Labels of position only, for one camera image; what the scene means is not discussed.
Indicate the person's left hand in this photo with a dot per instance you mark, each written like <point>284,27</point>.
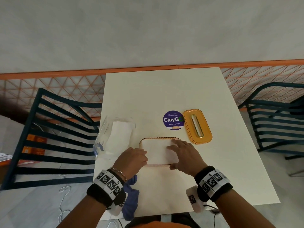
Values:
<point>131,161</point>

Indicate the person's right hand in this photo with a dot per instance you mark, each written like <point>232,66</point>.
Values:
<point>190,159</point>

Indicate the person's right thumb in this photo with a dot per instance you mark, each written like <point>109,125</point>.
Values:
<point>175,166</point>

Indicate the person's left fingers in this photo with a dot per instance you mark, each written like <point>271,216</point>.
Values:
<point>142,157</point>

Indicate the white tissue stack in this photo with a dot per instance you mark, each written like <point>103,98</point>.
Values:
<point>158,150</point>

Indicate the person's left forearm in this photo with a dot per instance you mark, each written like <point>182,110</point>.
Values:
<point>83,214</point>

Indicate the person's right forearm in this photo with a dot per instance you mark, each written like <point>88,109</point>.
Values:
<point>242,211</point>

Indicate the orange tissue box tray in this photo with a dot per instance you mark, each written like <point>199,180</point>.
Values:
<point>152,139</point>

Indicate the white tissues in packet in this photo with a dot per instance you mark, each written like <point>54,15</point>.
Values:
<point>120,135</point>

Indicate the black marker wristband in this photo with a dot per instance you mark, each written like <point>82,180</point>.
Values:
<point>106,185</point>
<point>213,182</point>

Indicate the round purple sticker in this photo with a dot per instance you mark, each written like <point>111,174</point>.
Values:
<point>173,120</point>

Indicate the blue cloth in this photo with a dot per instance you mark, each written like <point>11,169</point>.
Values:
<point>131,201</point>

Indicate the orange slotted tissue box lid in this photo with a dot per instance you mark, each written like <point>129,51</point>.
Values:
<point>204,130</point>

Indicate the clear plastic tissue packet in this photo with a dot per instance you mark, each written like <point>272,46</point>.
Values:
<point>104,130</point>

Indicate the orange shirt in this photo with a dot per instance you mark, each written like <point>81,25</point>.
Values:
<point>147,224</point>

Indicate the dark blue slatted chair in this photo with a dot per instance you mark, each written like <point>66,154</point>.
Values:
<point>273,125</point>
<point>47,142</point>

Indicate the orange mesh railing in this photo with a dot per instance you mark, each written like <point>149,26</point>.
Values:
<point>71,86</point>

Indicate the orange box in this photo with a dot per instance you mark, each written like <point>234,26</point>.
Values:
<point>35,144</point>

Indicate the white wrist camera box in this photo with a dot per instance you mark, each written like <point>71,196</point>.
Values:
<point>117,206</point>
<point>194,199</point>

